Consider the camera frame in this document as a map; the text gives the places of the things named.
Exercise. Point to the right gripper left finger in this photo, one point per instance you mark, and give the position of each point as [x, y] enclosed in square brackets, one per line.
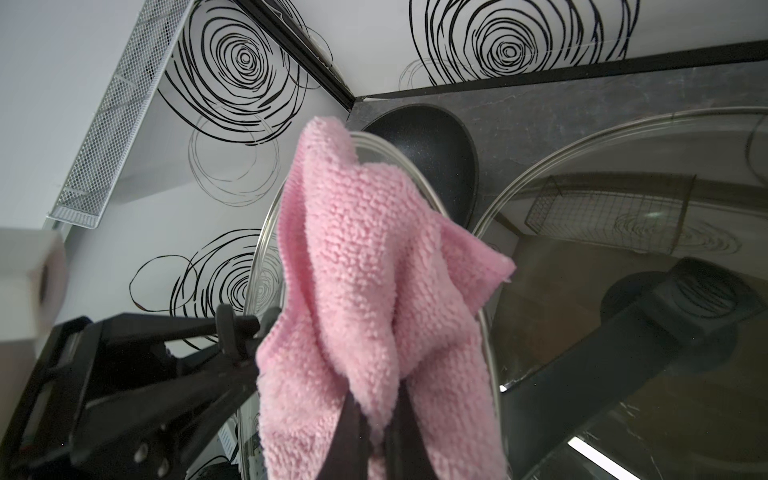
[348, 454]

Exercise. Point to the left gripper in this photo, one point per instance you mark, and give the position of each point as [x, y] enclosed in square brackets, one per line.
[104, 401]

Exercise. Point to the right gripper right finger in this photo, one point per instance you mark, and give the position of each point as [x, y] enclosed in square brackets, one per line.
[404, 450]

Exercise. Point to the glass lid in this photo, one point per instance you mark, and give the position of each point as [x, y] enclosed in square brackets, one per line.
[688, 185]
[266, 291]

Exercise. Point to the pink cloth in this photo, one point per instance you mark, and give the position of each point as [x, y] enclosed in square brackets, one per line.
[380, 289]

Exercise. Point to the black frying pan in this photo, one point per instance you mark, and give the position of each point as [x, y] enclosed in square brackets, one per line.
[440, 146]

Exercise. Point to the brown pan with cream handle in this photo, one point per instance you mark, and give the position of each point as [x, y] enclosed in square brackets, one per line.
[584, 369]

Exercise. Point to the white wire shelf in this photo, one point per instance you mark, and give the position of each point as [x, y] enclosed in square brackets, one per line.
[96, 169]

